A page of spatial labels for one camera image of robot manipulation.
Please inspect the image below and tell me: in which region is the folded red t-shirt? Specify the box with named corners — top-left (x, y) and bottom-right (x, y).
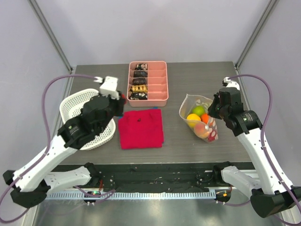
top-left (118, 108), bottom-right (164, 150)

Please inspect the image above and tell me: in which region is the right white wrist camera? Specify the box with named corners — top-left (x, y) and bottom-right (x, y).
top-left (222, 77), bottom-right (240, 91)

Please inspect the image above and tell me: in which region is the purple cable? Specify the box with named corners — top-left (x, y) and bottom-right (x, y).
top-left (223, 74), bottom-right (301, 226)
top-left (0, 74), bottom-right (116, 224)

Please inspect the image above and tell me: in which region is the rolled yellow patterned sock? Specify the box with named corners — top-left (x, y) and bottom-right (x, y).
top-left (129, 85), bottom-right (148, 93)

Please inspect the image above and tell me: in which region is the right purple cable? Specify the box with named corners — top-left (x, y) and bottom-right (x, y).
top-left (223, 74), bottom-right (301, 226)

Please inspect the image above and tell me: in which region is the fake red apple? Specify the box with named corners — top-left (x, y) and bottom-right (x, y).
top-left (207, 118), bottom-right (218, 142)

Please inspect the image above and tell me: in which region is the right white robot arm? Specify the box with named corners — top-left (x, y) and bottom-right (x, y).
top-left (208, 87), bottom-right (301, 218)

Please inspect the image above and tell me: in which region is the fake peach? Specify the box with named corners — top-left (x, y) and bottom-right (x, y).
top-left (194, 123), bottom-right (211, 139)

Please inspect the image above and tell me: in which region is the fake yellow pear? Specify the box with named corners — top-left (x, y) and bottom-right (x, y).
top-left (186, 113), bottom-right (201, 129)

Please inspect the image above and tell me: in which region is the rolled dark sock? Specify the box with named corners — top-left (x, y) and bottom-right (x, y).
top-left (133, 71), bottom-right (148, 78)
top-left (132, 78), bottom-right (147, 85)

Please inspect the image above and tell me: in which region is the fake orange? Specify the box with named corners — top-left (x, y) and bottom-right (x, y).
top-left (200, 113), bottom-right (210, 124)

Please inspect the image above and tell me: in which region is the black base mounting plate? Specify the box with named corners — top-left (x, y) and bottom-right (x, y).
top-left (72, 162), bottom-right (240, 193)

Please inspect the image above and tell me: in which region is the fake green lime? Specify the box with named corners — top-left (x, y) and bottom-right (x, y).
top-left (192, 105), bottom-right (206, 117)

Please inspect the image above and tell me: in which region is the white perforated plastic basket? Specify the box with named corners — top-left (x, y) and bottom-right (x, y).
top-left (59, 89), bottom-right (116, 151)

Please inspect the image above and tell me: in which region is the white slotted cable duct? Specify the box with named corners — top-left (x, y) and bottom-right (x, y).
top-left (46, 190), bottom-right (216, 201)

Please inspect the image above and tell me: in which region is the clear polka dot zip bag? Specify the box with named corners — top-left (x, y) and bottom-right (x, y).
top-left (179, 94), bottom-right (218, 143)

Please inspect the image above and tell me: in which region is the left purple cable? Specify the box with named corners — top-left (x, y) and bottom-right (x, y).
top-left (0, 74), bottom-right (116, 224)

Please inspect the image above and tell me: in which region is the pink divided organizer tray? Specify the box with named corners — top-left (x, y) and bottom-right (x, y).
top-left (127, 61), bottom-right (169, 107)

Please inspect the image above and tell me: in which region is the rolled black white sock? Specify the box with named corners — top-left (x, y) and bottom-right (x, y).
top-left (129, 92), bottom-right (148, 100)

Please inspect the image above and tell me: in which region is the rolled sock top compartment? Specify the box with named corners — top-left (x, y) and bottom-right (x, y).
top-left (135, 63), bottom-right (148, 71)

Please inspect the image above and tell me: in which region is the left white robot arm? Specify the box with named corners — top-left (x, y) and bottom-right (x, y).
top-left (3, 92), bottom-right (126, 208)

